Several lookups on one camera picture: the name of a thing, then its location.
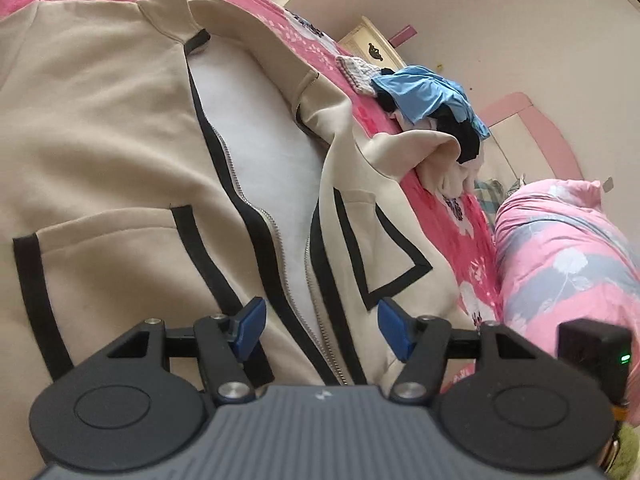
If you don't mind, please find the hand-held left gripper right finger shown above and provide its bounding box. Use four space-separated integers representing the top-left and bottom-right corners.
378 297 541 405

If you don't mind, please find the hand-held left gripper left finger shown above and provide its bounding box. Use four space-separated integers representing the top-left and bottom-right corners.
105 297 266 406

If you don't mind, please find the beige zip jacket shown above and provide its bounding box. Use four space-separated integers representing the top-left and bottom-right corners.
0 0 468 396

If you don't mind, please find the pink floral quilt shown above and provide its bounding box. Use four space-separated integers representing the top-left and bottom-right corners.
494 178 640 376

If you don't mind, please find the pink floral blanket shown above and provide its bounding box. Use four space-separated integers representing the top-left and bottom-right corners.
0 0 506 396

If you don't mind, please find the checkered pillow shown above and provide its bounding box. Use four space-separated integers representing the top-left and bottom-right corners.
474 178 507 217

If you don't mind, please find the white garment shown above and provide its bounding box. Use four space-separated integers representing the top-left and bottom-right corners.
432 152 483 198

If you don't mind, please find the black garment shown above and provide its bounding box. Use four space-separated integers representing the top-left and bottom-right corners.
375 87 483 165

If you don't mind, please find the pink headboard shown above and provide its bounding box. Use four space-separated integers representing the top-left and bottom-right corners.
480 91 586 183

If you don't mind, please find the light blue garment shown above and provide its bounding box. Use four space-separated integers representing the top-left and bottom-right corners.
370 65 491 140

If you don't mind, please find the white knitted cloth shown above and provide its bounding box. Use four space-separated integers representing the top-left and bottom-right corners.
334 55 382 97

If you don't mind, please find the cream nightstand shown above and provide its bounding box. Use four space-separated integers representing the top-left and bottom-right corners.
339 15 407 72

